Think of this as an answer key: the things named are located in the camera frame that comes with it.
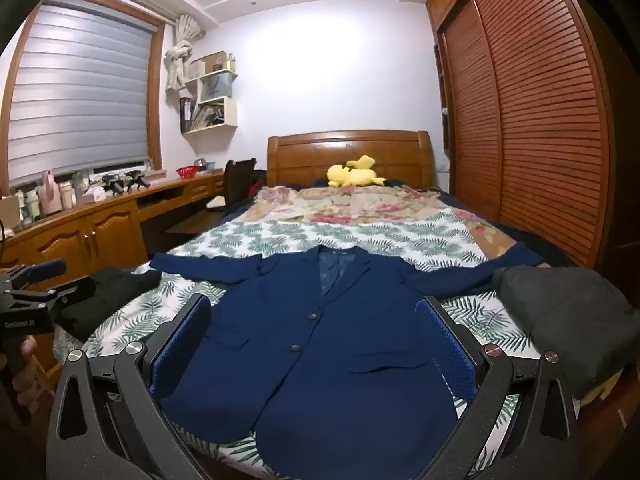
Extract dark grey clothes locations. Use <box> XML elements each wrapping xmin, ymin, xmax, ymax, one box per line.
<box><xmin>492</xmin><ymin>265</ymin><xmax>633</xmax><ymax>401</ymax></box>

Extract dark wooden chair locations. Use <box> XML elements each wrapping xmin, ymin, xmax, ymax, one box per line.
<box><xmin>222</xmin><ymin>158</ymin><xmax>258</xmax><ymax>208</ymax></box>

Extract pink bottle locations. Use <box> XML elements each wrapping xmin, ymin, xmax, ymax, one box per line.
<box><xmin>41</xmin><ymin>170</ymin><xmax>63</xmax><ymax>216</ymax></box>

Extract wooden louvred wardrobe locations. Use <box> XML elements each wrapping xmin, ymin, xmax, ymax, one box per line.
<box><xmin>426</xmin><ymin>0</ymin><xmax>623</xmax><ymax>271</ymax></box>

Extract floral blanket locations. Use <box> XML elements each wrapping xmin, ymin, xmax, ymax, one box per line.
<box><xmin>247</xmin><ymin>184</ymin><xmax>521</xmax><ymax>257</ymax></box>

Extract leaf print bed sheet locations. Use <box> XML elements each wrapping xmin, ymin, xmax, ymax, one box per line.
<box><xmin>80</xmin><ymin>210</ymin><xmax>546</xmax><ymax>480</ymax></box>

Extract person's left hand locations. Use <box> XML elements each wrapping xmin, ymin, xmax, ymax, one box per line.
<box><xmin>11</xmin><ymin>335</ymin><xmax>40</xmax><ymax>403</ymax></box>

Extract tied cream curtain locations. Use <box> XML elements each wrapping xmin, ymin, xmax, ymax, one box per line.
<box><xmin>165</xmin><ymin>14</ymin><xmax>206</xmax><ymax>93</ymax></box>

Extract navy blue suit jacket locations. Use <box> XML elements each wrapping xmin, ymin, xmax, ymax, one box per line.
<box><xmin>150</xmin><ymin>246</ymin><xmax>546</xmax><ymax>480</ymax></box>

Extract white wall shelf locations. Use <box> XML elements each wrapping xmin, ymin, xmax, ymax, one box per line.
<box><xmin>180</xmin><ymin>51</ymin><xmax>239</xmax><ymax>134</ymax></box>

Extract wooden desk with cabinets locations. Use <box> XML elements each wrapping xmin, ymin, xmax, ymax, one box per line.
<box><xmin>0</xmin><ymin>172</ymin><xmax>226</xmax><ymax>386</ymax></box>

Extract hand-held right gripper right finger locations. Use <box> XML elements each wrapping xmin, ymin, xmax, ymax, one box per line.
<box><xmin>414</xmin><ymin>296</ymin><xmax>581</xmax><ymax>480</ymax></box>

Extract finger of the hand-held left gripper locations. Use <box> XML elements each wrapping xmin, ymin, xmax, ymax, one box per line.
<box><xmin>30</xmin><ymin>277</ymin><xmax>97</xmax><ymax>311</ymax></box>
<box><xmin>11</xmin><ymin>259</ymin><xmax>68</xmax><ymax>286</ymax></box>

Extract wooden headboard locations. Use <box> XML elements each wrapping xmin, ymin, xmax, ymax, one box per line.
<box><xmin>266</xmin><ymin>130</ymin><xmax>433</xmax><ymax>191</ymax></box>

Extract dark blue quilt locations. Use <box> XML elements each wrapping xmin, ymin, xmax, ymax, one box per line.
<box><xmin>500</xmin><ymin>222</ymin><xmax>571</xmax><ymax>267</ymax></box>

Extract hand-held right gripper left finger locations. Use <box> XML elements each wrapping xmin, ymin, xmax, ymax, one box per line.
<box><xmin>46</xmin><ymin>294</ymin><xmax>213</xmax><ymax>480</ymax></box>

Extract black folded clothes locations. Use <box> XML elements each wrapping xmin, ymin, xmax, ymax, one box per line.
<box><xmin>54</xmin><ymin>268</ymin><xmax>162</xmax><ymax>342</ymax></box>

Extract grey window blind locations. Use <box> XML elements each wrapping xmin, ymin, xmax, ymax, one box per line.
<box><xmin>7</xmin><ymin>2</ymin><xmax>153</xmax><ymax>183</ymax></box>

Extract yellow plush toy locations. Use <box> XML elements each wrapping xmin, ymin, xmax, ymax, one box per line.
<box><xmin>327</xmin><ymin>154</ymin><xmax>386</xmax><ymax>189</ymax></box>

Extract wooden window frame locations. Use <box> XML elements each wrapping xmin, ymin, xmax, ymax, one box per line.
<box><xmin>0</xmin><ymin>0</ymin><xmax>167</xmax><ymax>192</ymax></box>

